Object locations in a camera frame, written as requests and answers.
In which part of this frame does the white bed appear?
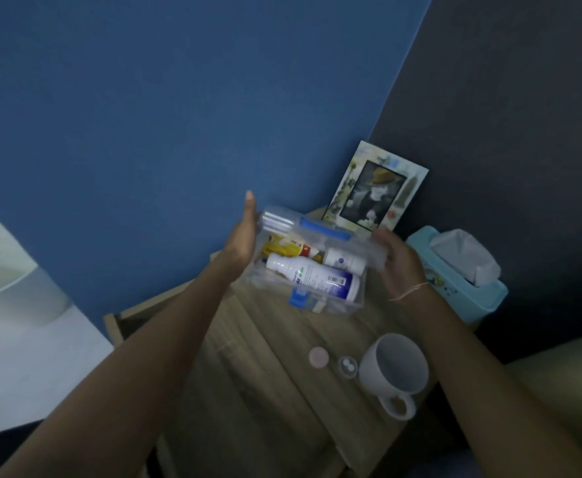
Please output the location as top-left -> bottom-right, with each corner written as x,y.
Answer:
0,193 -> 115,441

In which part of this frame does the white medicine bottle blue label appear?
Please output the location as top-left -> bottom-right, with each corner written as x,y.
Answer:
265,253 -> 361,302

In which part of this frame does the light blue tissue box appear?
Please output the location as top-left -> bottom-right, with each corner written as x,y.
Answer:
405,226 -> 509,325

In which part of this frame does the white tissue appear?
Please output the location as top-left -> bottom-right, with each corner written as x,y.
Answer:
430,229 -> 502,287

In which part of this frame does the person's right forearm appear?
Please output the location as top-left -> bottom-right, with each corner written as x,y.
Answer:
396,286 -> 582,478

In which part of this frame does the white string bracelet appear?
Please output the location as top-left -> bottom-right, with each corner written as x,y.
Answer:
389,282 -> 430,302

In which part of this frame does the person's left hand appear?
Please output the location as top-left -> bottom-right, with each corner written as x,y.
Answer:
220,190 -> 260,282

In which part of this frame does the beige cushion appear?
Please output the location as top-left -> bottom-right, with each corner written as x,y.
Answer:
505,328 -> 582,478

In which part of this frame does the person's right hand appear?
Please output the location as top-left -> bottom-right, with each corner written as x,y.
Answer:
371,228 -> 430,308

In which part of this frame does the person's left forearm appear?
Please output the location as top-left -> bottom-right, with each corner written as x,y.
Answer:
0,254 -> 239,478

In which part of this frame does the picture frame with photo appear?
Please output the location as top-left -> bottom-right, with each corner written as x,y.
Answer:
321,140 -> 429,237

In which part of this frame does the wooden bedside table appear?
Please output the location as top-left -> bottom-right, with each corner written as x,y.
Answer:
103,206 -> 471,478

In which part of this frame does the small white pill bottle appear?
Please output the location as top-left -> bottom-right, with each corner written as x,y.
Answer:
323,248 -> 367,276

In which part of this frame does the clear plastic storage box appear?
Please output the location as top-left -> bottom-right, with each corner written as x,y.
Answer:
245,206 -> 389,316

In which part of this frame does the yellow red medicine packet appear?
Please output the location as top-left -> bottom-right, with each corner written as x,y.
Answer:
261,233 -> 324,263

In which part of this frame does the white mug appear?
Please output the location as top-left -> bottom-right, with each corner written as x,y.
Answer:
359,334 -> 430,422

